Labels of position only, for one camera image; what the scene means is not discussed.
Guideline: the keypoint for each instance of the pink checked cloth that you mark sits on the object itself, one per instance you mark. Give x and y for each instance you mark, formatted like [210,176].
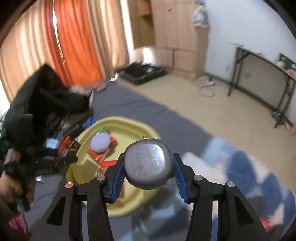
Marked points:
[18,224]

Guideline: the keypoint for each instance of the printed blue white blanket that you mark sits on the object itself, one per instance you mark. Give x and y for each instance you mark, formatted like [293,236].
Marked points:
[242,166]

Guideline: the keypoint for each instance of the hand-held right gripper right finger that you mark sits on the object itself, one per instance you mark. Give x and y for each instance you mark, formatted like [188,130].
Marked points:
[180,183]

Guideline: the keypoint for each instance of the grey rounded case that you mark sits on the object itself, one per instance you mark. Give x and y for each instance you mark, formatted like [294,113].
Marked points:
[148,162]

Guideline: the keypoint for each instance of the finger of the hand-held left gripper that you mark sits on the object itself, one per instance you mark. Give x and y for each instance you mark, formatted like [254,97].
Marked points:
[55,165]

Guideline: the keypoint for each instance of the wooden wardrobe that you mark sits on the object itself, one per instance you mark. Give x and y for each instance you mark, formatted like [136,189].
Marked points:
[175,34]

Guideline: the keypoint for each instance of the black glossy pouch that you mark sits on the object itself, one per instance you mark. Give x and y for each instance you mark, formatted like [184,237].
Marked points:
[72,130]

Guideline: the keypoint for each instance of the flat red cigarette pack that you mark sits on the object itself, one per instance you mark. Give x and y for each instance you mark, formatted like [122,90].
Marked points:
[108,163]

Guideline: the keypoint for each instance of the white plastic bag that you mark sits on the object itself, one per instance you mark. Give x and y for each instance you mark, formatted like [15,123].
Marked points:
[200,12]

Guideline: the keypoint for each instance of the orange curtain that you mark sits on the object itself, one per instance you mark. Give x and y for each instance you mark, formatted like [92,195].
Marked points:
[76,41]

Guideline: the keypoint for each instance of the black jacket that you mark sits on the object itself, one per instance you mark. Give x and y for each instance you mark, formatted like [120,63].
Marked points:
[46,92]

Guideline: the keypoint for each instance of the purple round toy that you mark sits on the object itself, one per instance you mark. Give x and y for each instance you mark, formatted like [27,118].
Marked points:
[100,143]

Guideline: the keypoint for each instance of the black open suitcase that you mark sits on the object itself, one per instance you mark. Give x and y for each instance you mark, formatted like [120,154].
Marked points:
[141,71]

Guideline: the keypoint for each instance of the red and white cigarette pack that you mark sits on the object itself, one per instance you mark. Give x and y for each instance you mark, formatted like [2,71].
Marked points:
[65,144]

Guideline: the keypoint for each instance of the light blue case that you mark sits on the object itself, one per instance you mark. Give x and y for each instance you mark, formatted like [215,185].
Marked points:
[52,143]

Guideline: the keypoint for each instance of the black folding table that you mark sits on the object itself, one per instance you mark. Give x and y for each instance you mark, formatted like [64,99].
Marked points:
[263,76]

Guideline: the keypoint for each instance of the small red cigarette pack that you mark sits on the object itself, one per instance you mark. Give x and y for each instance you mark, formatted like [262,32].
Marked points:
[113,143]

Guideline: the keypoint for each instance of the yellow plastic basin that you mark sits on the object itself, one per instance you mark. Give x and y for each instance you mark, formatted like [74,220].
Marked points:
[131,128]

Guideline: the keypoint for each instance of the person's left hand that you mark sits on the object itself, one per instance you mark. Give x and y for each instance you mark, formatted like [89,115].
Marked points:
[9,188]

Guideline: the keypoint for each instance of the beige curtain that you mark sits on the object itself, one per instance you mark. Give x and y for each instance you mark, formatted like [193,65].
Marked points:
[25,51]
[108,34]

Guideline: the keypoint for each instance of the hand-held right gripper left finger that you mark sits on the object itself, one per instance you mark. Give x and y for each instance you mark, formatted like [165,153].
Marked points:
[117,183]

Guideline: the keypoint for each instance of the black metal bracket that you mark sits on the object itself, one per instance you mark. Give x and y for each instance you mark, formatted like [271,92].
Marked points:
[286,60]

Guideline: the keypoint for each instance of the grey bed sheet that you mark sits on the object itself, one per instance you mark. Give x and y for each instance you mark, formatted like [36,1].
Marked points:
[143,106]

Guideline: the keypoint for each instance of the blue small pack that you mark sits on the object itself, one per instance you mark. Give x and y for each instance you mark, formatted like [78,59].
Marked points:
[89,122]

